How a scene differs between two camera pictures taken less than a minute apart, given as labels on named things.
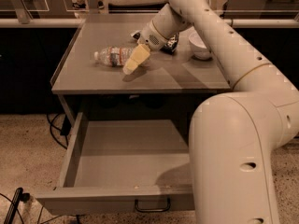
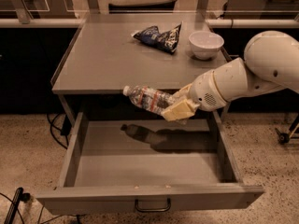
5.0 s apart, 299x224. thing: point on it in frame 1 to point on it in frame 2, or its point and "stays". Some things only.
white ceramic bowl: x=198 y=47 stays
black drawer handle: x=165 y=209 stays
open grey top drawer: x=124 y=166 stays
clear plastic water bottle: x=113 y=56 to x=148 y=98
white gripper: x=149 y=38 to x=204 y=91
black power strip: x=20 y=195 stays
